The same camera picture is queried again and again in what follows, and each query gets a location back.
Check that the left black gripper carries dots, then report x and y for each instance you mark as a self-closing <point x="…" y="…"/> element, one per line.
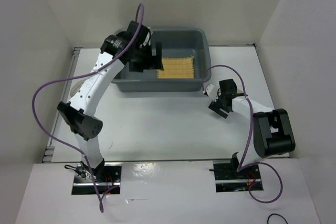
<point x="152" y="62"/>

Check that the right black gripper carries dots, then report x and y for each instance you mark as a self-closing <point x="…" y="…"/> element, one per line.
<point x="216" y="107"/>

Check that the yellow bamboo mat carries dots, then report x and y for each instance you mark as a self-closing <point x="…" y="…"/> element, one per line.
<point x="177" y="68"/>

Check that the clear glass plate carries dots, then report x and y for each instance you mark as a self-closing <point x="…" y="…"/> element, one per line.
<point x="76" y="87"/>

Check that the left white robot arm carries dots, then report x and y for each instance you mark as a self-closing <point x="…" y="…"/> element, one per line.
<point x="130" y="48"/>

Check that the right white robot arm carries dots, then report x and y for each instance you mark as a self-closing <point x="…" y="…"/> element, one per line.
<point x="270" y="131"/>

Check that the grey plastic bin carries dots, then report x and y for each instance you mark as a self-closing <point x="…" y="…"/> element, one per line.
<point x="176" y="43"/>

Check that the black rubber band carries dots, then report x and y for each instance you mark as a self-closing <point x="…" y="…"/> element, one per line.
<point x="276" y="218"/>

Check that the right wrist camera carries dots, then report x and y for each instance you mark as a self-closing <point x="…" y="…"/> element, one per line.
<point x="212" y="91"/>

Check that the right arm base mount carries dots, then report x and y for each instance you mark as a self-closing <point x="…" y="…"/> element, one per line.
<point x="227" y="180"/>

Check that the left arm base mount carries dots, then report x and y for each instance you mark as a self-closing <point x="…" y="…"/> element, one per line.
<point x="108" y="182"/>

